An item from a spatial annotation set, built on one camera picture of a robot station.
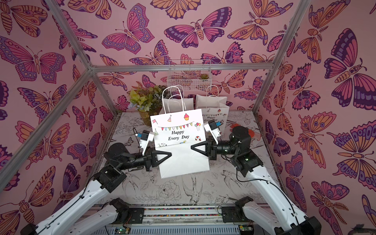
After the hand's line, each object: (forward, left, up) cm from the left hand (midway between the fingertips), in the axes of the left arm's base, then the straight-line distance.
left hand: (170, 156), depth 59 cm
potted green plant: (+46, +21, -11) cm, 52 cm away
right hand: (+3, -10, +1) cm, 10 cm away
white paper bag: (+42, +4, -11) cm, 44 cm away
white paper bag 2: (+36, -22, -8) cm, 43 cm away
